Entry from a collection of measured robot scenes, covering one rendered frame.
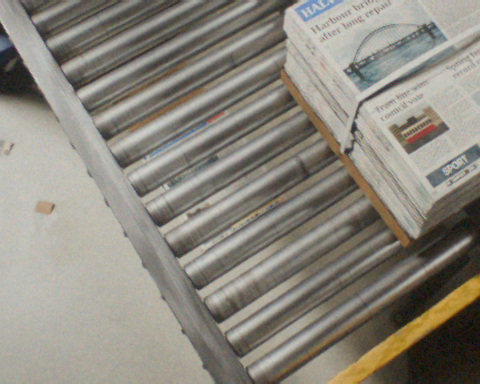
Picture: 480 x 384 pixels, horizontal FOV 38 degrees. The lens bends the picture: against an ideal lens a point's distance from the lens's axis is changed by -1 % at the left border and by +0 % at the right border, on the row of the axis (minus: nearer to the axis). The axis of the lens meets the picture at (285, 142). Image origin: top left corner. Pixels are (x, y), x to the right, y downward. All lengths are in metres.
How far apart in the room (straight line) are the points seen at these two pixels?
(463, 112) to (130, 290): 1.23
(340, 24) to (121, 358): 1.21
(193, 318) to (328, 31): 0.50
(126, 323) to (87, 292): 0.14
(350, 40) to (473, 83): 0.19
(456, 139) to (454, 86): 0.09
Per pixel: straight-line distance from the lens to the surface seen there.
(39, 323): 2.05
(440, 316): 1.15
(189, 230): 1.18
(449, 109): 1.03
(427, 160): 0.98
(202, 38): 1.34
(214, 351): 1.14
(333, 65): 1.03
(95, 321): 2.01
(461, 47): 1.09
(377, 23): 1.08
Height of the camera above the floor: 1.92
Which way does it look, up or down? 67 degrees down
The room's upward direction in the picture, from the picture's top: 2 degrees clockwise
